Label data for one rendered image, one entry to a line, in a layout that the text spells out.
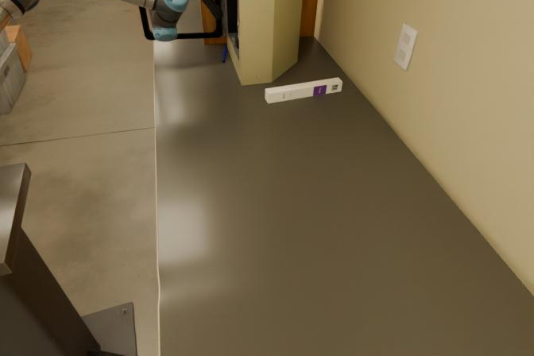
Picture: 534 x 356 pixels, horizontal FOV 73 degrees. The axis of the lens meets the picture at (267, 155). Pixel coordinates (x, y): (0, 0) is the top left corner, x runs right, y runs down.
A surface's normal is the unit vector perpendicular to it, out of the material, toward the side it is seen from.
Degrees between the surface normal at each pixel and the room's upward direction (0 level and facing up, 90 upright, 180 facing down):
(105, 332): 0
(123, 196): 0
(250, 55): 90
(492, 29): 90
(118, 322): 0
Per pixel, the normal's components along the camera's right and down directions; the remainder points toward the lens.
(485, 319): 0.02, -0.76
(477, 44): -0.97, 0.14
